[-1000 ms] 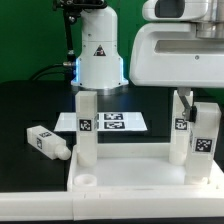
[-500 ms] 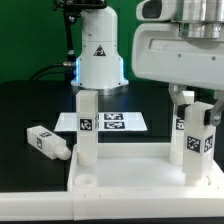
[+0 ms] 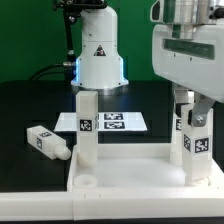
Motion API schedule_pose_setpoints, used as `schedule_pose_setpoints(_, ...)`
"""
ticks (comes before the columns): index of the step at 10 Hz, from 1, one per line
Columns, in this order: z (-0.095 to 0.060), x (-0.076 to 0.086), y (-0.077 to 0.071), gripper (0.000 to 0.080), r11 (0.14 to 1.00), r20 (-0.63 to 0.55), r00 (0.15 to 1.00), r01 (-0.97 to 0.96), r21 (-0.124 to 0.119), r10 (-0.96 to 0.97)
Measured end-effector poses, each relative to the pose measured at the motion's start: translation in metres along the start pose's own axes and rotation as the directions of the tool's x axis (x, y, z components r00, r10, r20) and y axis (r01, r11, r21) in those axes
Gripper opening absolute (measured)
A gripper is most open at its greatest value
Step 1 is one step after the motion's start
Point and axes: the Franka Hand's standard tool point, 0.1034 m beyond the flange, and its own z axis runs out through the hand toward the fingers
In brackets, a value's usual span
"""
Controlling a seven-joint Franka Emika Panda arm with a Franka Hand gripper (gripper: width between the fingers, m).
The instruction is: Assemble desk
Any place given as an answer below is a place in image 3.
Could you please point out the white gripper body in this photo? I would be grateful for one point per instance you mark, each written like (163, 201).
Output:
(196, 64)

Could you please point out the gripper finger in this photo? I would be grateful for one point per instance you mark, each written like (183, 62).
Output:
(202, 106)
(182, 96)

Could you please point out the white desk top tray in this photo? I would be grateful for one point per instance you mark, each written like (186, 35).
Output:
(130, 166)

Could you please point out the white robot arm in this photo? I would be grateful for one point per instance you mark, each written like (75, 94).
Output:
(99, 65)

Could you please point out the white marker sheet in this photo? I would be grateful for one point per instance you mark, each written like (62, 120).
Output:
(107, 121)

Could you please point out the white L-shaped fence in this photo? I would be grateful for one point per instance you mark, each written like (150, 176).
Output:
(87, 202)

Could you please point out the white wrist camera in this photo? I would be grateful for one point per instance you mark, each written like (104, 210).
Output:
(159, 11)

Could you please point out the black camera stand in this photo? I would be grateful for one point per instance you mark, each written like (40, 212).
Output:
(71, 13)

